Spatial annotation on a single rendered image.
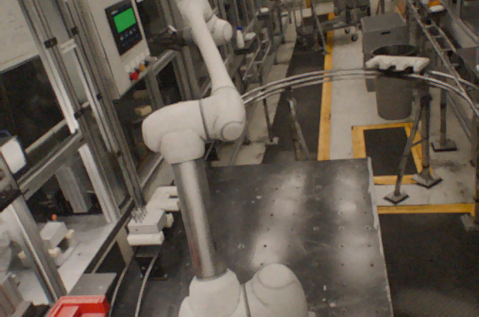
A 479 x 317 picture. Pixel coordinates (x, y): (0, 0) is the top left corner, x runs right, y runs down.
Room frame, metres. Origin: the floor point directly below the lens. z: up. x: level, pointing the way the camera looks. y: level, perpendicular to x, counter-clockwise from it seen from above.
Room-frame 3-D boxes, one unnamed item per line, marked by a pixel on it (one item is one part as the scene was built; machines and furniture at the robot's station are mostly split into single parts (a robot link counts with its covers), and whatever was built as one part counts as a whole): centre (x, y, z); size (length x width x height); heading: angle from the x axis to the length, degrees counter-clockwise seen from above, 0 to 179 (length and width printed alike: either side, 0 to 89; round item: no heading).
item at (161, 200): (1.64, 0.41, 0.84); 0.36 x 0.14 x 0.10; 164
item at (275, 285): (1.05, -0.01, 0.85); 0.18 x 0.16 x 0.22; 91
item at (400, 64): (2.85, -1.14, 0.84); 0.37 x 0.14 x 0.10; 42
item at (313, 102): (5.75, -1.14, 0.01); 5.85 x 0.59 x 0.01; 164
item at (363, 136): (3.17, -1.18, 0.01); 1.00 x 0.55 x 0.01; 164
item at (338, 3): (7.70, -2.36, 0.48); 0.84 x 0.58 x 0.97; 172
